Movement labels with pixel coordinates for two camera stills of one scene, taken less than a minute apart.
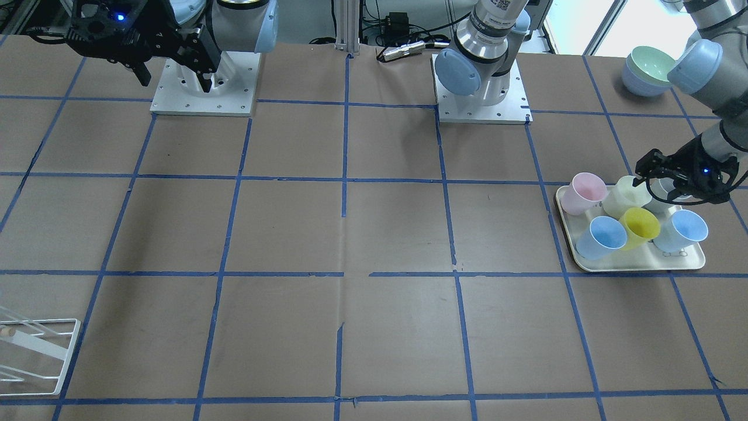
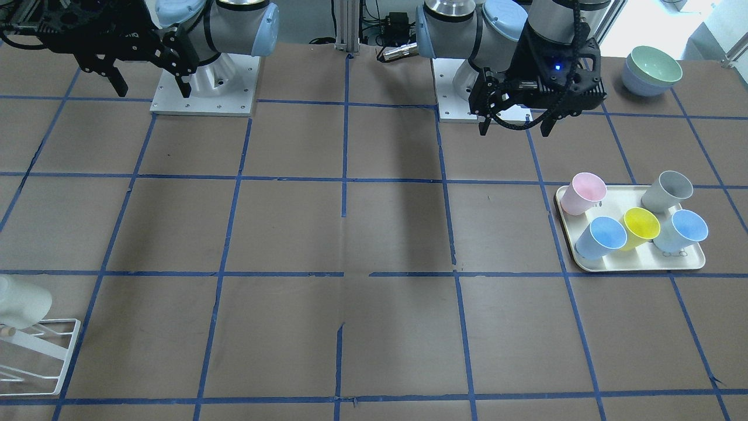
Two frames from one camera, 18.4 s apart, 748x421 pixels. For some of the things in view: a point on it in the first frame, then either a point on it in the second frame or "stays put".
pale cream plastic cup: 623,196 to 22,304
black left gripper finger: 681,187 to 483,126
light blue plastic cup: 603,237 stays put
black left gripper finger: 654,164 to 547,125
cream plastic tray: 646,257 stays put
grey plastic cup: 660,187 stays put
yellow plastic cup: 640,226 stays put
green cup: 645,71 stays put
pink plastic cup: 584,193 stays put
